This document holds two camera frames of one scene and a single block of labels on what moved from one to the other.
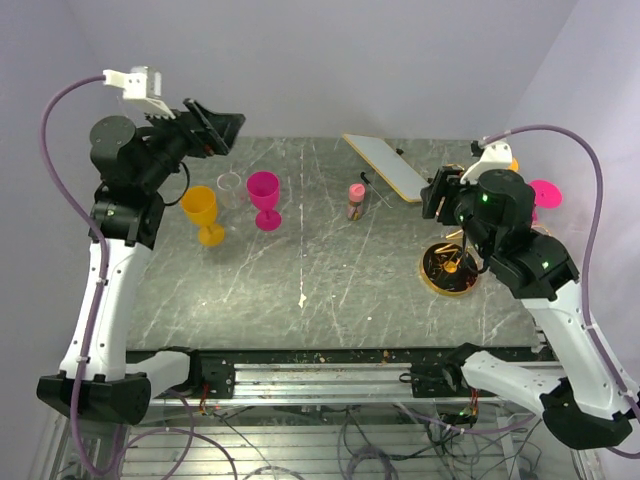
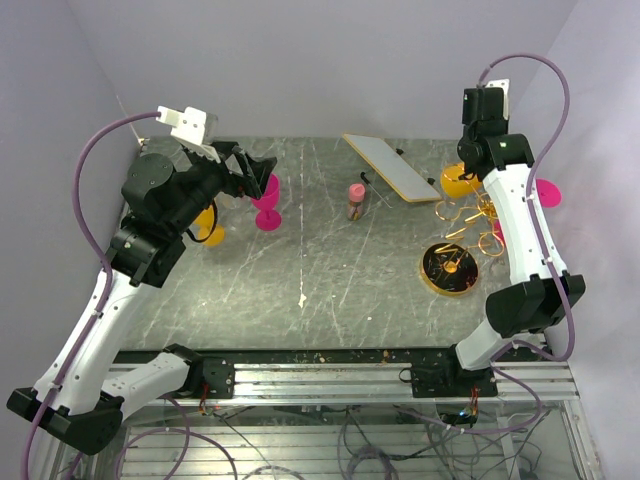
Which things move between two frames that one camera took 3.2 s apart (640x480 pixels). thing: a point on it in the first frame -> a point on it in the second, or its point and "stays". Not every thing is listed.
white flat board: x=403 y=180 stays
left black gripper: x=207 y=132 -> x=254 y=175
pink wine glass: x=264 y=190 stays
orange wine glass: x=200 y=205 stays
